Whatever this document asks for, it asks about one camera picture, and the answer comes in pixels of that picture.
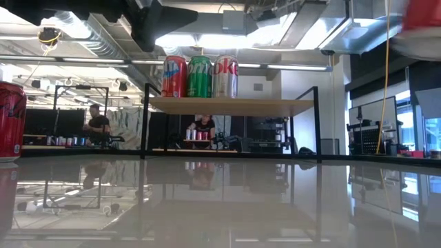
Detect red Fanta can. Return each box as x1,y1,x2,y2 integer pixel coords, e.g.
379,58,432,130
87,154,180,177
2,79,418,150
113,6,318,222
161,55,189,99

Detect green Sprite can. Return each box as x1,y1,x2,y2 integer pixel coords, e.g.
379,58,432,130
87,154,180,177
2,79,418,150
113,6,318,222
187,55,214,99

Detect silver Diet Coke can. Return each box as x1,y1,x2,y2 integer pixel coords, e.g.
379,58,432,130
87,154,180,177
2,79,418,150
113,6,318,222
212,54,240,99

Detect red Coca-Cola can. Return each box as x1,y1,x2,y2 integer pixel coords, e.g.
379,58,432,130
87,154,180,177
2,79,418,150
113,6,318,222
0,81,28,163
391,0,441,62

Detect wooden shelf with black legs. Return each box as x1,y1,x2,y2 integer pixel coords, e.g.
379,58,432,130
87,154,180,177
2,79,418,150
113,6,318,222
140,82,323,165

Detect long ceiling light bar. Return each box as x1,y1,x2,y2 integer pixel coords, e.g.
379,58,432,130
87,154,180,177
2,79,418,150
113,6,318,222
237,63,334,72
0,54,165,67

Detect grey ceiling junction box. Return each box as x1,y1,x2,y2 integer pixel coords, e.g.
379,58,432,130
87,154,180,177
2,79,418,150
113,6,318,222
222,10,247,35

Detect black monitor screen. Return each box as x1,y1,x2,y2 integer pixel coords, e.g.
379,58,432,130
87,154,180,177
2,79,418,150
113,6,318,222
23,109,86,137

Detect person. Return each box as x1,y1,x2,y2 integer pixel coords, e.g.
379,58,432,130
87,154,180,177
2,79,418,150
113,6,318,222
187,115,216,149
82,103,112,145

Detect grey bin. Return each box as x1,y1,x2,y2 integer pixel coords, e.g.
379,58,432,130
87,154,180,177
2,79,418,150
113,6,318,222
320,138,340,156

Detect grey panel screen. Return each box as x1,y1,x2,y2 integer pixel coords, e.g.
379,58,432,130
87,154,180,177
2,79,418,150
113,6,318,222
347,96,399,127

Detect black pegboard rack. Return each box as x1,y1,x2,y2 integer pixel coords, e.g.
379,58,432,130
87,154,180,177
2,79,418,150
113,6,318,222
353,125,380,156

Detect black ceiling-hung camera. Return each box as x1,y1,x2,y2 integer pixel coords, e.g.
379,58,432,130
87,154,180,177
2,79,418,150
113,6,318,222
37,26,62,45

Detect silver round ventilation duct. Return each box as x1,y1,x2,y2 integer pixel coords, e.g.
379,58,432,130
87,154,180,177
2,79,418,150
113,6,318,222
54,10,147,89

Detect distant black rig frame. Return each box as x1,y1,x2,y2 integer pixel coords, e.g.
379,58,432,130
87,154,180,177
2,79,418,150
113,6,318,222
53,84,110,112

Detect rectangular metal ceiling duct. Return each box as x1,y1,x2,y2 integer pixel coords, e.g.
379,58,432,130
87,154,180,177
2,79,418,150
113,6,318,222
318,15,406,56

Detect yellow hanging power cord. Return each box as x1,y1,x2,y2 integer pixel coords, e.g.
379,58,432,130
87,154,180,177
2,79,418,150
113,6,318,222
375,0,393,155

